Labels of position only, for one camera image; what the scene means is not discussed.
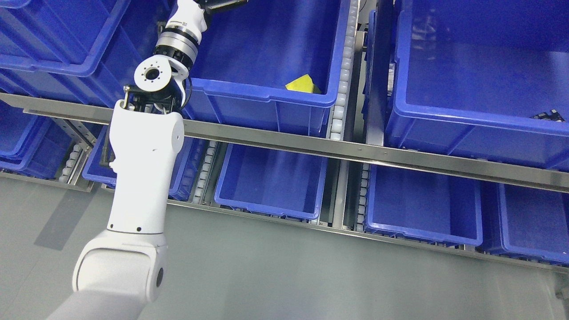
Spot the yellow foam block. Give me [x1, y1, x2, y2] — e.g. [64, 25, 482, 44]
[285, 74, 322, 94]

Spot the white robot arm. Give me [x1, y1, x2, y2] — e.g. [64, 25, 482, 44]
[48, 0, 215, 320]

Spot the metal shelf rack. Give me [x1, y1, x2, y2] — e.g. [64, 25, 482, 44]
[0, 0, 569, 273]

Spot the blue plastic bin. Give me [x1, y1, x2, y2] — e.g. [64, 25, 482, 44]
[363, 165, 482, 247]
[385, 0, 569, 172]
[0, 0, 173, 108]
[82, 126, 207, 200]
[183, 0, 350, 137]
[0, 102, 72, 180]
[214, 144, 328, 220]
[480, 182, 569, 267]

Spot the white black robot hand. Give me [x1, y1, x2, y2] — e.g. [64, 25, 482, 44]
[195, 0, 248, 15]

